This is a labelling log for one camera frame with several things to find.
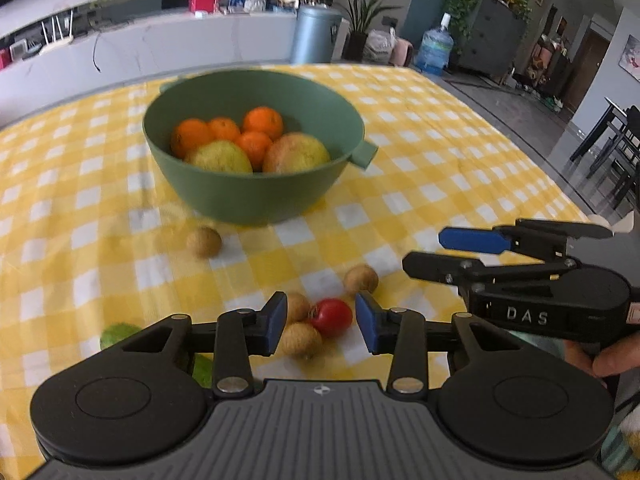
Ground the red cherry tomato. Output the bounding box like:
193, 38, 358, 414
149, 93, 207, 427
308, 298, 352, 338

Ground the framed wall picture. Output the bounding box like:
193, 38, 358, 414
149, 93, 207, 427
618, 35, 640, 81

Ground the white wifi router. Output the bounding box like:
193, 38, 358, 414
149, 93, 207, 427
39, 9, 74, 55

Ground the pink bag on floor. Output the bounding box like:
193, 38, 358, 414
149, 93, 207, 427
390, 38, 413, 67

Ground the green cucumber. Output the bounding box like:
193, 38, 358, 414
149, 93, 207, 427
100, 323, 213, 388

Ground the small orange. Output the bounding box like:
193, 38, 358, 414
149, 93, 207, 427
170, 118, 215, 159
243, 106, 284, 141
207, 117, 242, 142

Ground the dark grey drawer cabinet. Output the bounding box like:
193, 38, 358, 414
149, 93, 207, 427
457, 0, 527, 78

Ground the right red-yellow apple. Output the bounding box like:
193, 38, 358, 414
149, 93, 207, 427
262, 132, 331, 174

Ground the black dining table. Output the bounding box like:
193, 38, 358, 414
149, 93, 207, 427
570, 96, 639, 209

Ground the blue water jug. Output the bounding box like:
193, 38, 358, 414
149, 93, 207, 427
414, 13, 454, 75

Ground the potted long-leaf plant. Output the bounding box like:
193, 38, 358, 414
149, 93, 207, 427
334, 0, 400, 62

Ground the small white clock device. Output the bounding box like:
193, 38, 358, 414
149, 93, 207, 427
10, 39, 28, 62

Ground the green colander bowl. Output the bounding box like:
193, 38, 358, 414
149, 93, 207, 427
143, 68, 378, 226

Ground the brown longan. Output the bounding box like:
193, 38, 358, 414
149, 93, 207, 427
286, 292, 312, 324
343, 263, 380, 297
186, 226, 222, 259
279, 322, 323, 359

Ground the large orange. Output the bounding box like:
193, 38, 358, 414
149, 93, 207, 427
235, 131, 272, 172

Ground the person's right hand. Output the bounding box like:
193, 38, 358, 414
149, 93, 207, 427
563, 333, 640, 388

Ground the yellow checkered tablecloth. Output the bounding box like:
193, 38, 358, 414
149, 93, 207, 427
1, 65, 582, 479

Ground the grey metal trash bin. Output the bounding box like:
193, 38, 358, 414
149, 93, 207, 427
290, 6, 343, 65

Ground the red box on cabinet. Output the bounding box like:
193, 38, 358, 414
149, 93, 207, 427
189, 0, 217, 14

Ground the white plastic bag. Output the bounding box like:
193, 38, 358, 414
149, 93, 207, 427
362, 28, 397, 65

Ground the white marble tv cabinet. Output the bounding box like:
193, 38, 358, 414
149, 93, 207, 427
1, 13, 296, 127

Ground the left yellow-green apple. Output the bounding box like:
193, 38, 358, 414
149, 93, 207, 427
184, 140, 253, 174

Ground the black power cable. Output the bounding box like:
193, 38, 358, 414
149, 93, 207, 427
89, 31, 104, 74

